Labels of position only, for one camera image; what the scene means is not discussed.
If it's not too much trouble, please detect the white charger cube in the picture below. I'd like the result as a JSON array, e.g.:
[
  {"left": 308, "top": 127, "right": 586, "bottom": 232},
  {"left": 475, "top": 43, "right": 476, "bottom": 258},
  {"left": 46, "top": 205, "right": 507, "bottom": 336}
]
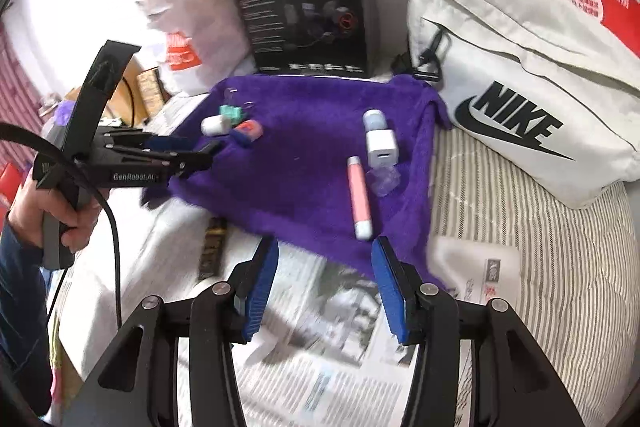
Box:
[{"left": 366, "top": 129, "right": 399, "bottom": 169}]

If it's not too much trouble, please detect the person left hand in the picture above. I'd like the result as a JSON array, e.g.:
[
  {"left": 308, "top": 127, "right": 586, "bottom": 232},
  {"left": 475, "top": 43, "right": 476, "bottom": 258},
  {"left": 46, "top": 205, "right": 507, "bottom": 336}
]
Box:
[{"left": 8, "top": 178, "right": 102, "bottom": 253}]

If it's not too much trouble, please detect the white cylindrical roll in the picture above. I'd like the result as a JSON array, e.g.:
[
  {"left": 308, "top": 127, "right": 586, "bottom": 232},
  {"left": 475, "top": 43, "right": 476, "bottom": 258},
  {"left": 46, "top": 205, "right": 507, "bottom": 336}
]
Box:
[{"left": 201, "top": 114, "right": 232, "bottom": 136}]

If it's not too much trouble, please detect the clear plastic cap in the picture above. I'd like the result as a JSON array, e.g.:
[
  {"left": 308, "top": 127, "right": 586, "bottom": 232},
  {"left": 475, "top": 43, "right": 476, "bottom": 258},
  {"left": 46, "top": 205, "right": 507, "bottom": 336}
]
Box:
[{"left": 366, "top": 166, "right": 401, "bottom": 198}]

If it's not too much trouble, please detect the small white blue bottle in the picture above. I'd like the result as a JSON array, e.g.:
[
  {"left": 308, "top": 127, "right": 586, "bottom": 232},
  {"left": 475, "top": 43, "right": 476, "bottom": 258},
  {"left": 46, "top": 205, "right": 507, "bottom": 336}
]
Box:
[{"left": 362, "top": 108, "right": 388, "bottom": 132}]

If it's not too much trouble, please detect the mint green binder clip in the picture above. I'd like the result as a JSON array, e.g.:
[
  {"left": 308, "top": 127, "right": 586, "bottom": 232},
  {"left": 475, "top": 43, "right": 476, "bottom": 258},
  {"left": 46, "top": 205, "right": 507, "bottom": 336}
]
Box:
[{"left": 219, "top": 88, "right": 255, "bottom": 124}]

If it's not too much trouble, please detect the newspaper sheet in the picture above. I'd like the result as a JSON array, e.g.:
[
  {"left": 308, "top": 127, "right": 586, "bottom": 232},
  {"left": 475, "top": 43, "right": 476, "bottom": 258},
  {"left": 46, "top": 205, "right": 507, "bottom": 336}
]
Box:
[{"left": 60, "top": 185, "right": 522, "bottom": 427}]

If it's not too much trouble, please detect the pink highlighter pen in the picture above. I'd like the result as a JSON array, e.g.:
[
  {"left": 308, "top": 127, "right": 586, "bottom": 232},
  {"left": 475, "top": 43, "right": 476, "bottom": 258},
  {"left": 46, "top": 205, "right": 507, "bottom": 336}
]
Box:
[{"left": 347, "top": 156, "right": 373, "bottom": 241}]

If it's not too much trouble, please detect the white Miniso plastic bag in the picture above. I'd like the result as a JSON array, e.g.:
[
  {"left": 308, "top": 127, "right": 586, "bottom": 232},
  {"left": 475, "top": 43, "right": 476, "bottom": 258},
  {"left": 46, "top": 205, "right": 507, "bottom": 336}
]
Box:
[{"left": 136, "top": 0, "right": 256, "bottom": 95}]

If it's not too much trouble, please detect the purple towel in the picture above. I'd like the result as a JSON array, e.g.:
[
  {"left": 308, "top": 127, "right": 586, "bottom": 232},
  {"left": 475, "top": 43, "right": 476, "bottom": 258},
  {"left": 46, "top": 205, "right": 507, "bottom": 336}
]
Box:
[{"left": 142, "top": 75, "right": 450, "bottom": 282}]

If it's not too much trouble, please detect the blue orange round tin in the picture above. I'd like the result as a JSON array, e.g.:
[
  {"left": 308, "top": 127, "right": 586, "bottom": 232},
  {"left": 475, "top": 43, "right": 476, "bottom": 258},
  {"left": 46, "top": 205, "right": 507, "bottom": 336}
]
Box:
[{"left": 229, "top": 119, "right": 264, "bottom": 147}]

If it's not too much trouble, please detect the black gold tube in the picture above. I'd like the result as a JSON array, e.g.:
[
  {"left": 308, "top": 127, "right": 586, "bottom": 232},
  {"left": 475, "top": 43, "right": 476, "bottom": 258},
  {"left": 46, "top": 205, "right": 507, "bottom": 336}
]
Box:
[{"left": 198, "top": 216, "right": 228, "bottom": 281}]

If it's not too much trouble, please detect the black headset box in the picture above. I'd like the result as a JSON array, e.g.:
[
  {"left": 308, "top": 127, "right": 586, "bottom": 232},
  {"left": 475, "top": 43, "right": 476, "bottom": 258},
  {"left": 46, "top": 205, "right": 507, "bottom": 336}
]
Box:
[{"left": 235, "top": 0, "right": 380, "bottom": 78}]

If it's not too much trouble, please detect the dark blue sleeve forearm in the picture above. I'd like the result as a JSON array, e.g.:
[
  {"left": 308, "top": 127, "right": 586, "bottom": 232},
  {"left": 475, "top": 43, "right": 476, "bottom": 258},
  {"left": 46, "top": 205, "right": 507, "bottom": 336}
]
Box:
[{"left": 1, "top": 225, "right": 52, "bottom": 416}]

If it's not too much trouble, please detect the grey Nike bag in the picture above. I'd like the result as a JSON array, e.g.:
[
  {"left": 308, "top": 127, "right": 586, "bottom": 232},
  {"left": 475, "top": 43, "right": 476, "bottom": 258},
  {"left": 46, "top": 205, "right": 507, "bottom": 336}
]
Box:
[{"left": 394, "top": 0, "right": 639, "bottom": 208}]

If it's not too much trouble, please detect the decorated notebook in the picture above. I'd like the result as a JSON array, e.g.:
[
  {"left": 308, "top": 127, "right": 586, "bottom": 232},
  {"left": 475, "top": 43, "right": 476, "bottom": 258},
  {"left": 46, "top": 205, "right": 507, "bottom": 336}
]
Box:
[{"left": 137, "top": 67, "right": 170, "bottom": 118}]

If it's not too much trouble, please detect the black cable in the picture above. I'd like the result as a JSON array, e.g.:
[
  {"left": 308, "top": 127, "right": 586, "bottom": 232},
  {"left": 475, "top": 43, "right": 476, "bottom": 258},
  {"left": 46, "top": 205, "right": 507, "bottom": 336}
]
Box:
[{"left": 0, "top": 120, "right": 124, "bottom": 333}]

